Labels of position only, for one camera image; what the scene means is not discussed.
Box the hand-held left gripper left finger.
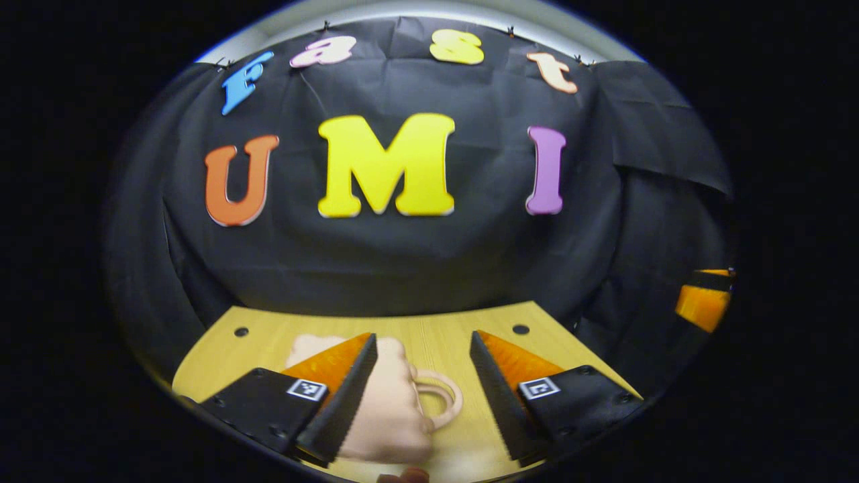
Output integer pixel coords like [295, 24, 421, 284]
[199, 332, 378, 469]

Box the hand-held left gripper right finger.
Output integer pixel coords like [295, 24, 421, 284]
[469, 329, 645, 467]

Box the beige pink suitcase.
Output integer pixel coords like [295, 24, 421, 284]
[285, 333, 464, 465]

